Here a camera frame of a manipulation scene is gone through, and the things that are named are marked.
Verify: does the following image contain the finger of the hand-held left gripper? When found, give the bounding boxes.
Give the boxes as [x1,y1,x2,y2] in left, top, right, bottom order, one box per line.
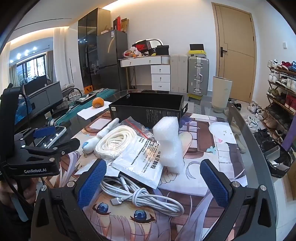
[15,126,57,145]
[23,138,81,160]

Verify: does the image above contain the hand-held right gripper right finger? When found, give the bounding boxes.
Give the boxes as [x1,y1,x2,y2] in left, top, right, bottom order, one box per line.
[200,160,278,241]

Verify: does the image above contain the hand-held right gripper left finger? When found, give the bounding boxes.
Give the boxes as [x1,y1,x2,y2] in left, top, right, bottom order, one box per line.
[31,159,107,241]

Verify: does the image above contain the white plush pendant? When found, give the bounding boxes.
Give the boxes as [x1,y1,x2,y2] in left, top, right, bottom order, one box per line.
[83,117,120,154]

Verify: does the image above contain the zip bag with rope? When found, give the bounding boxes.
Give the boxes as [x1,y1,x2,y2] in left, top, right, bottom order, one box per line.
[94,119,153,161]

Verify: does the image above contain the white medicine packet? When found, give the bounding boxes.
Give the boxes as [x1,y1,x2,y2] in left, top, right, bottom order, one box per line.
[112,135,164,189]

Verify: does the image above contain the white charging cable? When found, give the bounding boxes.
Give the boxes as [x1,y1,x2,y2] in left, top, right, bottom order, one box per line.
[101,176,185,217]

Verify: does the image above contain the white bubble wrap roll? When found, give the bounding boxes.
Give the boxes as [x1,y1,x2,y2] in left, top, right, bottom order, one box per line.
[153,116,184,173]

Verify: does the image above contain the black cardboard box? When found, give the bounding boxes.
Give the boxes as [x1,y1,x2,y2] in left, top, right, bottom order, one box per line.
[109,93,189,129]

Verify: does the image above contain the person's left hand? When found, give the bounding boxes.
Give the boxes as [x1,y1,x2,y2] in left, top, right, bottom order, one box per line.
[0,178,37,205]

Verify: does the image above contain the white smartphone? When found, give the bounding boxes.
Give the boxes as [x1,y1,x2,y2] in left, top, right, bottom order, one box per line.
[35,126,68,149]

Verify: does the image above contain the blue plastic bag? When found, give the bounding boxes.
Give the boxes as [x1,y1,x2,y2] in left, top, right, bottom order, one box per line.
[15,100,30,126]

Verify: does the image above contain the green table mat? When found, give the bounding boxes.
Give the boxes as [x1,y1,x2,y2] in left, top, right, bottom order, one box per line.
[57,89,119,126]

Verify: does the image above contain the black computer monitor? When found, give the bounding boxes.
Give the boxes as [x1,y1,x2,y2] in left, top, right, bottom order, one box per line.
[23,75,64,116]

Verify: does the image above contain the white paper sheet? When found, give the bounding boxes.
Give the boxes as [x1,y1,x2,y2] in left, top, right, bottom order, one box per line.
[77,100,113,120]

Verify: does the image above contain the anime printed table mat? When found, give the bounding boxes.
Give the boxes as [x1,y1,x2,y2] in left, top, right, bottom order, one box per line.
[43,111,249,241]

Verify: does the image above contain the grey chair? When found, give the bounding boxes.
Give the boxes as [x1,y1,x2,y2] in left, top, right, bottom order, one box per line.
[61,84,83,100]

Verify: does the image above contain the beige slippers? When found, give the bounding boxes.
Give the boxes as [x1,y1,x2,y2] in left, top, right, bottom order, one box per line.
[231,120,248,154]

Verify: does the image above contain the power strip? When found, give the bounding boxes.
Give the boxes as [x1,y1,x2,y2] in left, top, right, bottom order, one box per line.
[78,93,98,104]

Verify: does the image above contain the orange fruit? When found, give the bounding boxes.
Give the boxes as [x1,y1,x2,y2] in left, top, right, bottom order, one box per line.
[92,97,105,108]

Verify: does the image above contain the black trash bag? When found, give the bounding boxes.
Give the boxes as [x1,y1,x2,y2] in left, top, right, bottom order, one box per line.
[254,138,292,179]

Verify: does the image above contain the window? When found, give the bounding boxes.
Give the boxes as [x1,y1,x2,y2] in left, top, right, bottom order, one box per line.
[9,53,47,84]

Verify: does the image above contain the pile of shoes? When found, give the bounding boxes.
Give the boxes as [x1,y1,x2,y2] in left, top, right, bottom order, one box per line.
[228,98,264,133]

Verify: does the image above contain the white curtain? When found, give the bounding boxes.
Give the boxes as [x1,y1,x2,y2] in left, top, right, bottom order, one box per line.
[53,26,70,87]

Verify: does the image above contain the white air purifier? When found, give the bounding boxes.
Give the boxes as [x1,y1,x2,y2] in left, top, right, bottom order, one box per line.
[212,76,233,114]

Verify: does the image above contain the black tall cabinet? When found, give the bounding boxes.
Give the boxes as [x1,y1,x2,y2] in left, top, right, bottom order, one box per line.
[78,8,111,90]

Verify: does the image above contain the grey refrigerator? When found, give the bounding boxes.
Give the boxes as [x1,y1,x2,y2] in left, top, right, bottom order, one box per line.
[96,30,128,91]

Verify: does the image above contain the silver suitcase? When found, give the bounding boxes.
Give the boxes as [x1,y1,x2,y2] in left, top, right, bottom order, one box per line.
[187,57,210,96]

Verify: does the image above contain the shoe rack with shoes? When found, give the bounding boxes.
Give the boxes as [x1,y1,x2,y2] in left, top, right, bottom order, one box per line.
[263,59,296,144]

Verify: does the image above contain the plastic bag with snacks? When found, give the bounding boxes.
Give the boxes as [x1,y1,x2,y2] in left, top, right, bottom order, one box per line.
[122,47,143,58]

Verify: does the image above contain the white suitcase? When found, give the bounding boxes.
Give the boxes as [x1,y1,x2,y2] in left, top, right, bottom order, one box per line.
[170,54,189,92]

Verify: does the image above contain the white dressing desk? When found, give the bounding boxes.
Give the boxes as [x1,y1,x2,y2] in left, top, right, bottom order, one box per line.
[118,55,171,92]

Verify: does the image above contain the red black shoe box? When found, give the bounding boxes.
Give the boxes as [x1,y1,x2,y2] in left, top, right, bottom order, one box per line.
[132,39,149,53]

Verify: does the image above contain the cardboard boxes on refrigerator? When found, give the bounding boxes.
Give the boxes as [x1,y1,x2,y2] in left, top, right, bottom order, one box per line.
[101,16,130,36]

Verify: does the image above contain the wooden door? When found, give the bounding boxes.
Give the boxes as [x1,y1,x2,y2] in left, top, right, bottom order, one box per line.
[212,2,256,104]

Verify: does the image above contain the black storage box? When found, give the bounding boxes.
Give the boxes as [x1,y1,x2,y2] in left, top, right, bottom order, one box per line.
[155,45,170,56]

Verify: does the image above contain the yellow black box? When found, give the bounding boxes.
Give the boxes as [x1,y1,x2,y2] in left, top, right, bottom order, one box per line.
[189,43,207,58]

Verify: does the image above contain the round desk mirror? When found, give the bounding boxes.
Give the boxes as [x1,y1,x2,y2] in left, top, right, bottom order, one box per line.
[147,39,164,49]

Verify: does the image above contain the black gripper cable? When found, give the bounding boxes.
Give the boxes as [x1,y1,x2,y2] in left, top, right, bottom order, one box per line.
[20,92,32,130]

